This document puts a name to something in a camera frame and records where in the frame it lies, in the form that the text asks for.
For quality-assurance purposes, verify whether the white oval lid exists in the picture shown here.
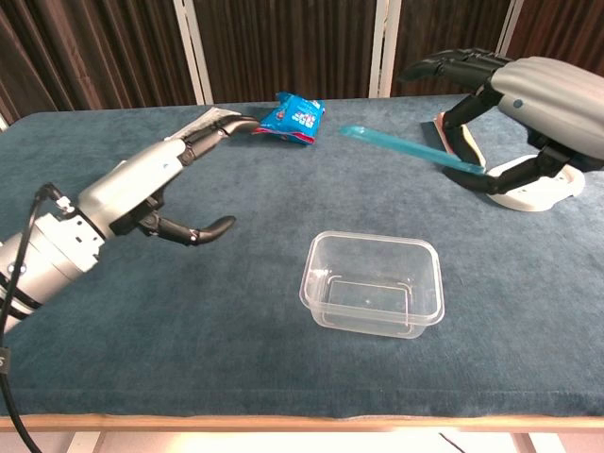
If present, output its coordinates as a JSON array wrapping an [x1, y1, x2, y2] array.
[[485, 162, 586, 212]]

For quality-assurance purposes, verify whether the white flat blister pack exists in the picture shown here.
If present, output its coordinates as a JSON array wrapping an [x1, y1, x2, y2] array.
[[162, 107, 242, 143]]

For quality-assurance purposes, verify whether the blue table cloth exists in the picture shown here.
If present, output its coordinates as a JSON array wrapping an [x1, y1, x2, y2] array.
[[0, 93, 604, 421]]

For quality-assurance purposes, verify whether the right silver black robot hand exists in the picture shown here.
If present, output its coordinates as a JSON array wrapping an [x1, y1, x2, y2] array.
[[397, 46, 604, 195]]

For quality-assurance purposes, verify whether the clear teal plastic container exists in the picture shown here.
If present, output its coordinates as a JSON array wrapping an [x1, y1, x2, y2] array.
[[339, 125, 487, 175]]

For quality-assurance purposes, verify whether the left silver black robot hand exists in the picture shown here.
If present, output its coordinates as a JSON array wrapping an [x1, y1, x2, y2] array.
[[77, 114, 261, 247]]

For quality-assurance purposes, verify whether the long beige rectangular box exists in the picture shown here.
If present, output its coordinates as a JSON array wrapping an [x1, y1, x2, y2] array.
[[421, 111, 485, 167]]

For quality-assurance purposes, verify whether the blue snack bag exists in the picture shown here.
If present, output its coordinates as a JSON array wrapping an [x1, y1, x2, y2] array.
[[250, 92, 327, 146]]

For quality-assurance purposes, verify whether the white metal frame post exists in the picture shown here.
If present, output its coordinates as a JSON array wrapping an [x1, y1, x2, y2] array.
[[369, 0, 402, 99], [173, 0, 214, 106], [490, 0, 526, 60]]

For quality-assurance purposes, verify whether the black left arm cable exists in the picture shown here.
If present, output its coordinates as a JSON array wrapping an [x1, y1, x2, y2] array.
[[0, 182, 65, 453]]

